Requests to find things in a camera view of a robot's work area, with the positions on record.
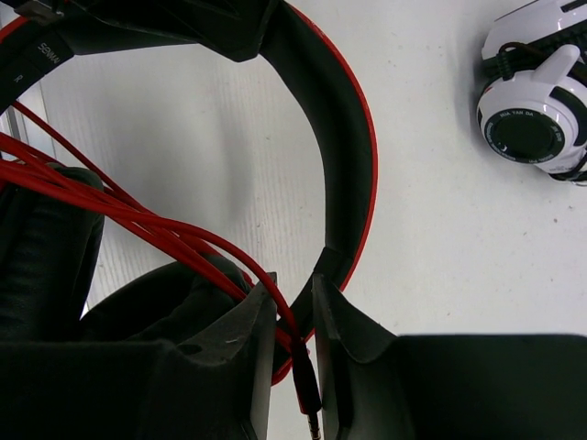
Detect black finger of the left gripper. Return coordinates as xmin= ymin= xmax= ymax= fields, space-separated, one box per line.
xmin=56 ymin=0 xmax=279 ymax=62

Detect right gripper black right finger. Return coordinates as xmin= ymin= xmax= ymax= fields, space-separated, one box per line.
xmin=312 ymin=275 xmax=586 ymax=439

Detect red black headphones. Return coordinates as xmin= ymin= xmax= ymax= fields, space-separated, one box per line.
xmin=0 ymin=0 xmax=380 ymax=389

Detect white black headphones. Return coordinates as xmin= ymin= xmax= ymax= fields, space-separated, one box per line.
xmin=476 ymin=0 xmax=586 ymax=185

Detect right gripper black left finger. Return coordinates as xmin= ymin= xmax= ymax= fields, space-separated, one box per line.
xmin=1 ymin=276 xmax=275 ymax=439

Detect red headphone cable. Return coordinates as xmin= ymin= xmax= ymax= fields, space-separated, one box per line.
xmin=0 ymin=100 xmax=325 ymax=440

